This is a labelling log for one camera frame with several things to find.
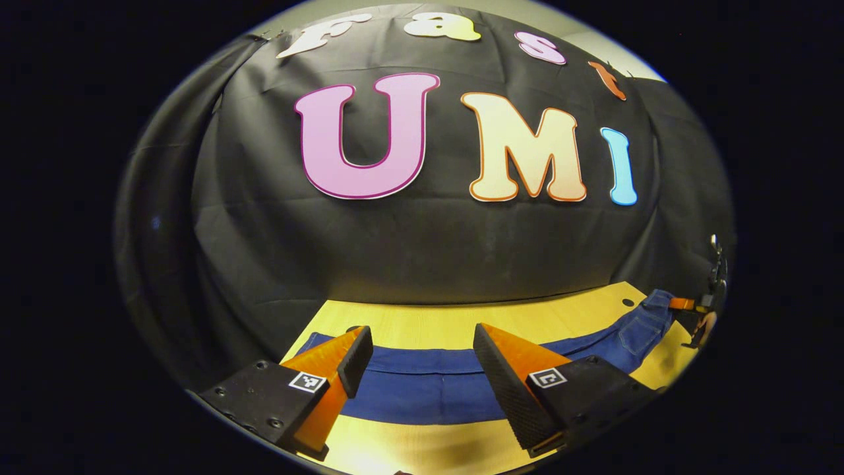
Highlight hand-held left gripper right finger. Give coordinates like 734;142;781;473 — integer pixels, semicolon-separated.
473;323;660;459

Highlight blue denim jeans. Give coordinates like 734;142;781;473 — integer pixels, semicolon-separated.
293;289;677;426

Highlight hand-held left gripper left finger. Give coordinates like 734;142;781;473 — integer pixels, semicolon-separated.
198;325;374;461

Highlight black backdrop cloth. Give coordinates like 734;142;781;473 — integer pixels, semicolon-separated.
114;3;737;396

